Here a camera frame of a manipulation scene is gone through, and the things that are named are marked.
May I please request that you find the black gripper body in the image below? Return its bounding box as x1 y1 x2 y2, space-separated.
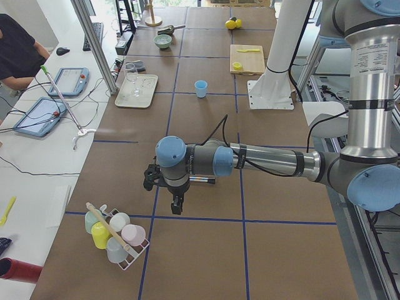
167 184 189 203

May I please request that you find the lemon slice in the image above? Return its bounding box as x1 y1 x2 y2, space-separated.
232 62 243 71

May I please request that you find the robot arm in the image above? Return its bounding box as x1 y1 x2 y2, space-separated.
144 1 399 214

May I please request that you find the pink cup in rack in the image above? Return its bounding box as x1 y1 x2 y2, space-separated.
121 224 146 246

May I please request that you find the white cup in rack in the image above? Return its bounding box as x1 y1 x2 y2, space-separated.
109 212 130 233

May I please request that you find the grey cup in rack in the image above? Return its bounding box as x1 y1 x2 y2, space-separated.
106 237 128 264

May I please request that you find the yellow cup in rack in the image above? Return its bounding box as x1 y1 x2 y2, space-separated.
91 222 112 249

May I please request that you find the green cup in rack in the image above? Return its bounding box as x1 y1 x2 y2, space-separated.
84 211 99 234

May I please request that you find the light blue plastic cup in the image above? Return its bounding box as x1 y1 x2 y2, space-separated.
194 80 208 98

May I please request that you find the whole yellow lemon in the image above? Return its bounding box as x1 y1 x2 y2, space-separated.
225 17 242 30

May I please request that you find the steel muddler black tip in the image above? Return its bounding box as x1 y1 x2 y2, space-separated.
189 176 216 184

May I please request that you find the cream bear tray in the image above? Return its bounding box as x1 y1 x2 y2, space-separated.
115 74 158 109

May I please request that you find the reacher grabber stick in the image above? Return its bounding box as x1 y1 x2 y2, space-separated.
41 65 96 151

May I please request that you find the clear wine glass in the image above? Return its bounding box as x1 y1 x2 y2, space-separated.
124 64 140 97

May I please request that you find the grey folded cloth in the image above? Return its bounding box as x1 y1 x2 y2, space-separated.
126 60 146 73

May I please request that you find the wooden cutting board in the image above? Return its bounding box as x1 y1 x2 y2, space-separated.
229 44 266 75

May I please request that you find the green bowl of ice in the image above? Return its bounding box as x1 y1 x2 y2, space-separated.
154 34 173 49

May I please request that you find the near blue teach pendant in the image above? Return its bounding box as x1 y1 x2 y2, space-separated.
13 97 67 138

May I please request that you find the blue teach pendant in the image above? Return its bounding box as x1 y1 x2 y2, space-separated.
54 67 89 98
13 97 67 138

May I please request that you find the far blue teach pendant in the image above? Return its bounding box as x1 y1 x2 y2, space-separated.
54 67 89 98

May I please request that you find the yellow plastic knife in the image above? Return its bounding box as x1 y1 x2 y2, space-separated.
236 48 261 53

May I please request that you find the steel ice scoop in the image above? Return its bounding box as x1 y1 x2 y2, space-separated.
157 24 186 36

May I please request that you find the wooden paper towel stand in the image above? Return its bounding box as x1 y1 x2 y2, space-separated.
144 0 163 27

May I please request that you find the red cylinder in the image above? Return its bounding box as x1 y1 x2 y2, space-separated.
1 257 43 284

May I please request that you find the yellow plastic spatula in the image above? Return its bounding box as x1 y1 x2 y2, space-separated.
0 196 16 226

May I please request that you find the black keyboard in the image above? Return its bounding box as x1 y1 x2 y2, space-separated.
82 22 104 52

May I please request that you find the black computer mouse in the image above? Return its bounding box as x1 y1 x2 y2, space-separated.
56 47 70 56

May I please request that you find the person in black shirt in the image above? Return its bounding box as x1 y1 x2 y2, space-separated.
1 14 50 91

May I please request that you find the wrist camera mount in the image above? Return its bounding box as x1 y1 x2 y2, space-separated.
143 156 164 191

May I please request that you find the white wire cup rack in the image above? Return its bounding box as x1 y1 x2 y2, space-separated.
100 204 149 270

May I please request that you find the wooden rack handle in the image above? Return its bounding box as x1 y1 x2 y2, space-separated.
86 202 129 252

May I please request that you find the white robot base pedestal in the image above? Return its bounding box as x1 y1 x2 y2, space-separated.
247 0 314 110

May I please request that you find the aluminium frame post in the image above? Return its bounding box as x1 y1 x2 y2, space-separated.
71 0 118 95

